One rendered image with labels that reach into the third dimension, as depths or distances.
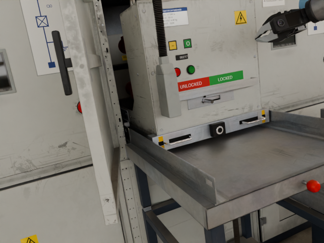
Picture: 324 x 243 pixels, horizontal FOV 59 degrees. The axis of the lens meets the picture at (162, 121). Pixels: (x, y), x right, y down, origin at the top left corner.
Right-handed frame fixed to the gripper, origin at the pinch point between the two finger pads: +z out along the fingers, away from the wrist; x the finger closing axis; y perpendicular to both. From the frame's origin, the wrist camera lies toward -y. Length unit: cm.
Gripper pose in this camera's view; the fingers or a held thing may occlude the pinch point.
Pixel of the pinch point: (256, 38)
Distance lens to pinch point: 111.4
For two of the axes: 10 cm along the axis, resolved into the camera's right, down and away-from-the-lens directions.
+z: -5.6, 1.8, 8.1
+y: 7.7, -2.6, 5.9
